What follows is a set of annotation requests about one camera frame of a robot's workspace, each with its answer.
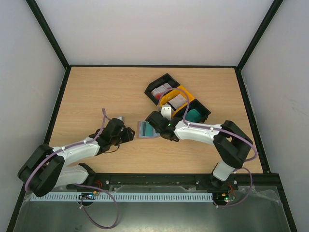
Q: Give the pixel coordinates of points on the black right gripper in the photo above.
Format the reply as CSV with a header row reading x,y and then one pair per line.
x,y
151,120

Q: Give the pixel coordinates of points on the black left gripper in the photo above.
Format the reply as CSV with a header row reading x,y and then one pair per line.
x,y
128,137

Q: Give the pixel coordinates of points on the teal card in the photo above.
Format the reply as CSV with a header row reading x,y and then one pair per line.
x,y
147,130

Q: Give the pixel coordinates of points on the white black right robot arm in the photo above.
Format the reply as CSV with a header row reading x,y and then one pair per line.
x,y
232,144

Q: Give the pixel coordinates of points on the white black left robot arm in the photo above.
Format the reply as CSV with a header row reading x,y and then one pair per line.
x,y
51,167

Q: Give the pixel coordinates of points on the teal cards stack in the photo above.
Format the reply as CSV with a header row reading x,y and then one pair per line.
x,y
193,116

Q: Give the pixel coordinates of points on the yellow card bin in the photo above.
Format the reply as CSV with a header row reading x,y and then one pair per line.
x,y
173,93

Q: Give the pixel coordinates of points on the red white cards stack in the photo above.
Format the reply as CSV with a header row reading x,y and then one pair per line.
x,y
158,91

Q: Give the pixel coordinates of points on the black bin with teal cards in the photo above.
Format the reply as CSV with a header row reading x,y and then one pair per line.
x,y
196,104

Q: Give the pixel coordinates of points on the black card bin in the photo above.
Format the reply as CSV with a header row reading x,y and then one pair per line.
x,y
167,78

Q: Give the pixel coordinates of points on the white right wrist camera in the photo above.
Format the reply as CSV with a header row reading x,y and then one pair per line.
x,y
166,111

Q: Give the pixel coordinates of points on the black mounting rail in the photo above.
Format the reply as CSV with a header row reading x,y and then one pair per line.
x,y
199,181

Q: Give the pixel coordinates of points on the white slotted cable duct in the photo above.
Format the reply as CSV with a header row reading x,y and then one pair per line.
x,y
125,197

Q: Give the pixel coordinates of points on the black enclosure frame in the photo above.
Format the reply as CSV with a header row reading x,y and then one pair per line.
x,y
116,47

